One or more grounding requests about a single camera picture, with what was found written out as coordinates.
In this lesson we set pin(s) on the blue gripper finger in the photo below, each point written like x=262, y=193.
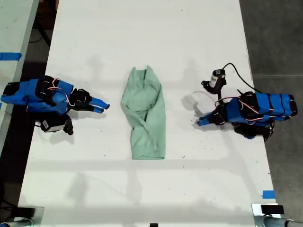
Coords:
x=100, y=102
x=204, y=123
x=208, y=116
x=99, y=110

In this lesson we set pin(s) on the pale green T-shirt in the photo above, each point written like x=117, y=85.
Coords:
x=146, y=132

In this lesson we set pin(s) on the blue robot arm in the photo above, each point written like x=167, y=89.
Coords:
x=30, y=95
x=272, y=106

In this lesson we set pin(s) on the blue tape strip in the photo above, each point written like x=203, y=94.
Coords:
x=10, y=56
x=268, y=194

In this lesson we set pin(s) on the white side table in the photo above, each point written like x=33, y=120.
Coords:
x=14, y=35

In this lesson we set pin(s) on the black clamp block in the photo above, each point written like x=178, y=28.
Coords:
x=26, y=212
x=272, y=209

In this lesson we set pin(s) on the small black block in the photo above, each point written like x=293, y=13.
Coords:
x=154, y=225

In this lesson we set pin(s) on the silver stand tube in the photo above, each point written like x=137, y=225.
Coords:
x=21, y=223
x=274, y=222

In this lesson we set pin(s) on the short black camera stalk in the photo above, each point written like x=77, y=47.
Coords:
x=69, y=125
x=213, y=88

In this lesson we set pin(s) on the black camera box white label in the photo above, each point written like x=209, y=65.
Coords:
x=217, y=79
x=53, y=125

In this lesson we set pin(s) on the metal bracket plate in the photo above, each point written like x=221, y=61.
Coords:
x=39, y=214
x=256, y=211

